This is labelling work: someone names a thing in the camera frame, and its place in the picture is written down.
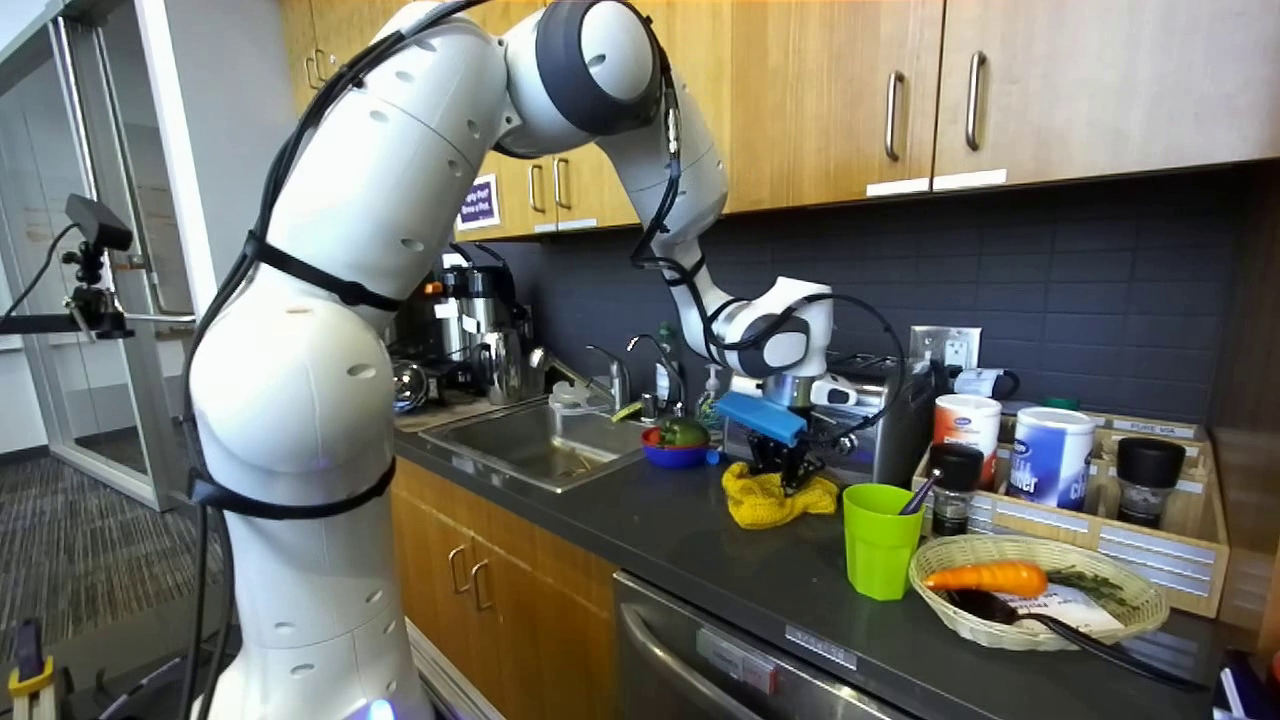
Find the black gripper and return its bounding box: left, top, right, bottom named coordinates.
left=749, top=429, right=820, bottom=496

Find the yellow towel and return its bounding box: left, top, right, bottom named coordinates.
left=716, top=456, right=842, bottom=536

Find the stainless steel toaster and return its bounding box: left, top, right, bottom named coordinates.
left=802, top=352, right=937, bottom=489

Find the blue bowl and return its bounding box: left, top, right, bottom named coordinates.
left=641, top=418, right=716, bottom=478

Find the green plastic cup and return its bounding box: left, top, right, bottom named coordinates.
left=841, top=480, right=926, bottom=607

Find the black top shaker bottle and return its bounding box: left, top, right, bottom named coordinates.
left=926, top=442, right=989, bottom=539

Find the white orange canister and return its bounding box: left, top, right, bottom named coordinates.
left=933, top=394, right=1009, bottom=493

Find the chrome faucet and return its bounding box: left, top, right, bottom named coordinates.
left=582, top=332, right=672, bottom=421

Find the stainless steel dishwasher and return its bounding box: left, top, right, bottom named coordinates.
left=608, top=570, right=911, bottom=720

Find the orange carrot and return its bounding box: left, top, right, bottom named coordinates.
left=923, top=556, right=1055, bottom=604

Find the dark eggplant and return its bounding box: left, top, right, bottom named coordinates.
left=946, top=588, right=1031, bottom=627

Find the woven basket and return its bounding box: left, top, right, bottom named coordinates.
left=906, top=532, right=1174, bottom=656

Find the stainless steel sink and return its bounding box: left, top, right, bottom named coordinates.
left=430, top=395, right=653, bottom=496

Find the white blue canister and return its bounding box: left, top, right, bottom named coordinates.
left=1011, top=405, right=1100, bottom=513

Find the wooden lower cabinet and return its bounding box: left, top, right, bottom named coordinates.
left=389, top=456, right=619, bottom=720

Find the small plain wooden cabinet door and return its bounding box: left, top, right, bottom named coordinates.
left=546, top=139, right=644, bottom=231

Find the jar with black lid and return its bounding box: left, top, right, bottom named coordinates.
left=1115, top=436, right=1193, bottom=532

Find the cardboard tray box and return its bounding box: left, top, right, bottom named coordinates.
left=911, top=412, right=1230, bottom=625

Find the large wooden cabinet door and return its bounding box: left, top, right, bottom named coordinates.
left=691, top=0, right=946, bottom=219
left=933, top=0, right=1280, bottom=193

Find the wooden cabinet door with sign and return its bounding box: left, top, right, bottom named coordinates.
left=450, top=146, right=551, bottom=246

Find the steel airpot with orange tag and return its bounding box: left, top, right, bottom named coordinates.
left=389, top=273, right=450, bottom=405

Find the purple white sign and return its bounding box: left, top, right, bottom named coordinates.
left=450, top=174, right=502, bottom=231

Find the yellow black clamp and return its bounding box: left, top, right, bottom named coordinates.
left=3, top=617, right=64, bottom=720

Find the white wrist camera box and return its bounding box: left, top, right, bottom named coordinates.
left=808, top=376, right=872, bottom=418

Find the silver wall outlet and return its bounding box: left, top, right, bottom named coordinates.
left=906, top=319, right=989, bottom=376

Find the black camera on tripod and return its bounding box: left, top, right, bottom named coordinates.
left=0, top=193, right=140, bottom=343

